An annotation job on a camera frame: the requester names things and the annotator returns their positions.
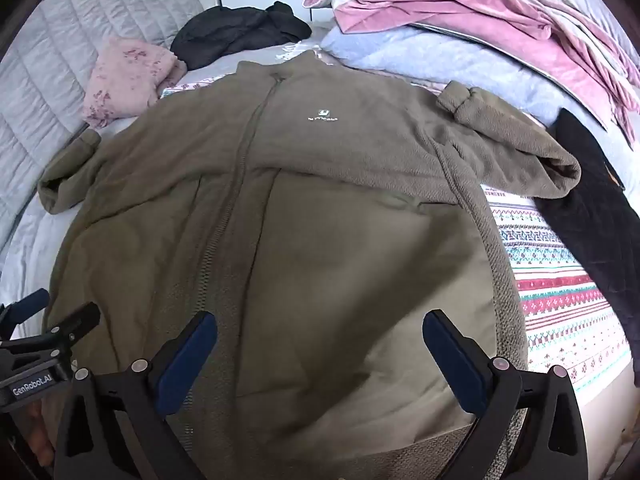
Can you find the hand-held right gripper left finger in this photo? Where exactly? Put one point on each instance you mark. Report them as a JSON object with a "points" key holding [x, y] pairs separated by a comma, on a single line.
{"points": [[185, 360]]}

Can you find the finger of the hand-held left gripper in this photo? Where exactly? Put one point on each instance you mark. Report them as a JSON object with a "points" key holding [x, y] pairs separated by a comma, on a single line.
{"points": [[30, 304], [75, 324]]}

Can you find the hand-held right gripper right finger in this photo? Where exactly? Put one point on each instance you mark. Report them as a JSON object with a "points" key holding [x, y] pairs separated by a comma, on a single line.
{"points": [[455, 367]]}

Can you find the olive green fleece jacket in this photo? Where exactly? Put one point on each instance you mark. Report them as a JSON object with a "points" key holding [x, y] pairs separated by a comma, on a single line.
{"points": [[300, 210]]}

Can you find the person's left hand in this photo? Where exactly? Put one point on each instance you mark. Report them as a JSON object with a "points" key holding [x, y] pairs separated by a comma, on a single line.
{"points": [[36, 435]]}

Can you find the patterned bed blanket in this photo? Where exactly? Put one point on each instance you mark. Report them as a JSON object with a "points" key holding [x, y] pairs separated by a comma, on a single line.
{"points": [[550, 300]]}

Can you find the black garment with orange tag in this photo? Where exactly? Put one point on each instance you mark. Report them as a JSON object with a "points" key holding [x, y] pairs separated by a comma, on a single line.
{"points": [[590, 220]]}

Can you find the grey quilted headboard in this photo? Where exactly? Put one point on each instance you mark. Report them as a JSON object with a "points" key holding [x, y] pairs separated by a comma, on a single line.
{"points": [[50, 85]]}

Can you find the pink floral cloth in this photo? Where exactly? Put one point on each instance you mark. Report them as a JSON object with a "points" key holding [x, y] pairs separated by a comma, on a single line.
{"points": [[130, 75]]}

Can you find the light blue fluffy blanket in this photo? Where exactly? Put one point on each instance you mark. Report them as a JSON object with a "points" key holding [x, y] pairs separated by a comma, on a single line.
{"points": [[425, 55]]}

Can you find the black crumpled garment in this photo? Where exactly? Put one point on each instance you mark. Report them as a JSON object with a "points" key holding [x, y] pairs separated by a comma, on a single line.
{"points": [[225, 30]]}

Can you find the pink velvet blanket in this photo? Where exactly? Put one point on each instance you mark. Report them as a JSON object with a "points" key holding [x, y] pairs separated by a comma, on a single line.
{"points": [[450, 10]]}

